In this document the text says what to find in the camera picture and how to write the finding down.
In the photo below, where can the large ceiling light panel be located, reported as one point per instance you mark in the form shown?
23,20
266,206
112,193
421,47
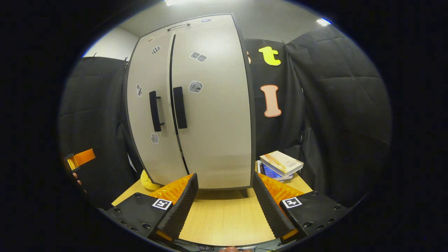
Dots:
173,2

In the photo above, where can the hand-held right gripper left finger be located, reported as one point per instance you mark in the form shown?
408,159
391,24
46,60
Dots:
182,210

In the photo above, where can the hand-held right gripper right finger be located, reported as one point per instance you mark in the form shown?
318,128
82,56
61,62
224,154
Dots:
269,210

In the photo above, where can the small ceiling light panel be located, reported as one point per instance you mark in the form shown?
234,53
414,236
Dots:
323,22

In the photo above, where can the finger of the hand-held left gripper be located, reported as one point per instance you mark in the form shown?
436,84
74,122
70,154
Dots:
84,157

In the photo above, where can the yellow toy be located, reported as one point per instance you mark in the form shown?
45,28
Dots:
147,182

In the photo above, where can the white cabinet door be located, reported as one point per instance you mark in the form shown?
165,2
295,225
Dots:
138,115
217,133

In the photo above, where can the tan cover book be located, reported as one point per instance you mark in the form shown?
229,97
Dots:
281,162

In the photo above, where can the blue cover book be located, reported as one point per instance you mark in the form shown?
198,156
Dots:
269,172

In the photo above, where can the white shoe cabinet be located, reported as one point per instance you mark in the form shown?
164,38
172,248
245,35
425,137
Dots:
253,122

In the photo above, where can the black backdrop cloth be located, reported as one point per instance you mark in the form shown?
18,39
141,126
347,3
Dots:
343,122

